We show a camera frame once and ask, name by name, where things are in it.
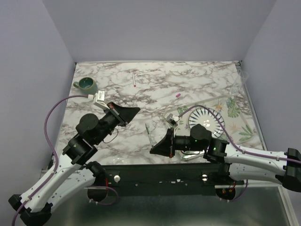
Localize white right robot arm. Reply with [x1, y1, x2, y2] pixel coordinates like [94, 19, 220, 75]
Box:
[150, 124, 301, 192]

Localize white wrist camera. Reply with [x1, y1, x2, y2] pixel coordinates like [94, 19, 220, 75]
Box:
[87, 90, 109, 111]
[166, 114, 180, 128]

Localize striped white blue plate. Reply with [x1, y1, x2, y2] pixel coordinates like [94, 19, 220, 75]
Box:
[188, 107, 225, 138]

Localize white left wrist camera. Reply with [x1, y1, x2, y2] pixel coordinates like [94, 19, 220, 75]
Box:
[87, 90, 109, 111]

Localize leaf pattern glass tray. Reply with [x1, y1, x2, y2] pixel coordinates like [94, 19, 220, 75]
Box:
[163, 95, 260, 147]

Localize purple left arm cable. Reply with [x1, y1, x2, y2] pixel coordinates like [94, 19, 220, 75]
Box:
[11, 94, 119, 222]

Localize black mounting base bar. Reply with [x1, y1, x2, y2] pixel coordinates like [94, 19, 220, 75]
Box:
[92, 163, 244, 199]

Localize green ceramic mug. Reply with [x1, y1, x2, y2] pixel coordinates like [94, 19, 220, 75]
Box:
[73, 77, 98, 96]

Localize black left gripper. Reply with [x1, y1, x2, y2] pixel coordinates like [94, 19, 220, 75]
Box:
[95, 101, 141, 145]

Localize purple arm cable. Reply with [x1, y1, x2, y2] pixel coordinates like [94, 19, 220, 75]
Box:
[177, 105, 301, 203]
[11, 94, 119, 222]

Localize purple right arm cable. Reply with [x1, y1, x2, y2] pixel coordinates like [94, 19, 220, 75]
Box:
[177, 105, 301, 203]

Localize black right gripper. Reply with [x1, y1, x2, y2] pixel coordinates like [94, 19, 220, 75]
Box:
[150, 128, 204, 158]

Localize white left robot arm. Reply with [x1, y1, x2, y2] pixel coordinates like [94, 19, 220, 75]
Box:
[8, 102, 140, 226]

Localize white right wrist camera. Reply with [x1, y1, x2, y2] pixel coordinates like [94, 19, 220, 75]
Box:
[166, 114, 180, 128]

